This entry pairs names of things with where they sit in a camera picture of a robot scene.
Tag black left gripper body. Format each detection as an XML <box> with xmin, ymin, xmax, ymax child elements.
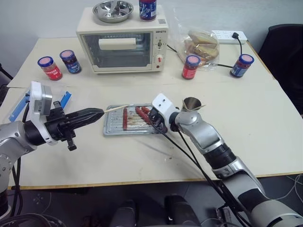
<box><xmin>45</xmin><ymin>101</ymin><xmax>78</xmax><ymax>151</ymax></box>

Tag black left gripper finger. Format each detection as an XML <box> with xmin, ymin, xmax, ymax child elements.
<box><xmin>65</xmin><ymin>107</ymin><xmax>105</xmax><ymax>119</ymax></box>
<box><xmin>68</xmin><ymin>113</ymin><xmax>105</xmax><ymax>129</ymax></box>

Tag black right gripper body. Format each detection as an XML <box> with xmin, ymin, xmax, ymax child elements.
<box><xmin>148</xmin><ymin>107</ymin><xmax>167</xmax><ymax>127</ymax></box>

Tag wooden skewer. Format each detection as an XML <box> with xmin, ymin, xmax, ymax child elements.
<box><xmin>104</xmin><ymin>103</ymin><xmax>134</xmax><ymax>113</ymax></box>

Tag straight red sausage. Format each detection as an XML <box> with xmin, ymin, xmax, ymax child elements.
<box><xmin>122</xmin><ymin>107</ymin><xmax>129</xmax><ymax>131</ymax></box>

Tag grey metal baking tray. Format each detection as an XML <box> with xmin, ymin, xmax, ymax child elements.
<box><xmin>103</xmin><ymin>103</ymin><xmax>164</xmax><ymax>137</ymax></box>

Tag steel cup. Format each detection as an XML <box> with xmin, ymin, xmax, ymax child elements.
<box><xmin>181</xmin><ymin>96</ymin><xmax>202</xmax><ymax>112</ymax></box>

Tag blue plastic strip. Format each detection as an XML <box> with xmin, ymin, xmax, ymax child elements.
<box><xmin>60</xmin><ymin>91</ymin><xmax>72</xmax><ymax>107</ymax></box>
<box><xmin>8</xmin><ymin>94</ymin><xmax>31</xmax><ymax>122</ymax></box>

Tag blue label jar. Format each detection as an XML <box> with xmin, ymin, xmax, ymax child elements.
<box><xmin>59</xmin><ymin>50</ymin><xmax>82</xmax><ymax>74</ymax></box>
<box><xmin>138</xmin><ymin>0</ymin><xmax>158</xmax><ymax>22</ymax></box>
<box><xmin>229</xmin><ymin>53</ymin><xmax>255</xmax><ymax>78</ymax></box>

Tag red label jar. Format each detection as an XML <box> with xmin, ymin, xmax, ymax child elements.
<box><xmin>37</xmin><ymin>56</ymin><xmax>63</xmax><ymax>81</ymax></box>
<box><xmin>181</xmin><ymin>54</ymin><xmax>202</xmax><ymax>80</ymax></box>

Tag cream toaster oven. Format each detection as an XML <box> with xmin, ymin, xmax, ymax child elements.
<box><xmin>76</xmin><ymin>6</ymin><xmax>169</xmax><ymax>75</ymax></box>

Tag dark rounded shape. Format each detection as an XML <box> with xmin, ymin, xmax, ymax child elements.
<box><xmin>164</xmin><ymin>194</ymin><xmax>197</xmax><ymax>227</ymax></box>
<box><xmin>113</xmin><ymin>200</ymin><xmax>137</xmax><ymax>227</ymax></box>

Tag clear bag of bread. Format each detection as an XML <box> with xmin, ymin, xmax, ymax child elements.
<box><xmin>170</xmin><ymin>8</ymin><xmax>220</xmax><ymax>72</ymax></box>

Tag steel bowl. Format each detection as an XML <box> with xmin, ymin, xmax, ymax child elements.
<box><xmin>92</xmin><ymin>0</ymin><xmax>134</xmax><ymax>23</ymax></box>

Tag white power strip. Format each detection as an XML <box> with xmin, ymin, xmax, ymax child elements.
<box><xmin>211</xmin><ymin>30</ymin><xmax>248</xmax><ymax>45</ymax></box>

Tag black office chair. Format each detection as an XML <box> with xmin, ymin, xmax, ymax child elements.
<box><xmin>258</xmin><ymin>23</ymin><xmax>303</xmax><ymax>115</ymax></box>

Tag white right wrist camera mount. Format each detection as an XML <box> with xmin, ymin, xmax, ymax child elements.
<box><xmin>151</xmin><ymin>93</ymin><xmax>181</xmax><ymax>125</ymax></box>

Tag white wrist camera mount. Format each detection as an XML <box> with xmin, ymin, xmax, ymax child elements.
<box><xmin>25</xmin><ymin>81</ymin><xmax>60</xmax><ymax>146</ymax></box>
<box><xmin>151</xmin><ymin>93</ymin><xmax>181</xmax><ymax>125</ymax></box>

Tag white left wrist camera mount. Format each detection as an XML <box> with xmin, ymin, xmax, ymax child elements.
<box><xmin>25</xmin><ymin>81</ymin><xmax>60</xmax><ymax>146</ymax></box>

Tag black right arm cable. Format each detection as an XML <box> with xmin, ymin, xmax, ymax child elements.
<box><xmin>151</xmin><ymin>124</ymin><xmax>240</xmax><ymax>227</ymax></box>
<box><xmin>176</xmin><ymin>129</ymin><xmax>228</xmax><ymax>204</ymax></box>

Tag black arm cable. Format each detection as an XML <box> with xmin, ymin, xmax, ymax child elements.
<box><xmin>176</xmin><ymin>129</ymin><xmax>228</xmax><ymax>204</ymax></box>
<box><xmin>151</xmin><ymin>124</ymin><xmax>240</xmax><ymax>227</ymax></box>
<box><xmin>10</xmin><ymin>157</ymin><xmax>22</xmax><ymax>215</ymax></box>

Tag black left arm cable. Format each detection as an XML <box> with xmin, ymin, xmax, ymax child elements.
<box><xmin>10</xmin><ymin>157</ymin><xmax>22</xmax><ymax>215</ymax></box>

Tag black plug and cable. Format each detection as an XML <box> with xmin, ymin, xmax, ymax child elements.
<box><xmin>215</xmin><ymin>32</ymin><xmax>244</xmax><ymax>69</ymax></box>

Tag white floor cable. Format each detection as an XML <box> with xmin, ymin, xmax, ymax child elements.
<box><xmin>276</xmin><ymin>174</ymin><xmax>303</xmax><ymax>201</ymax></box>

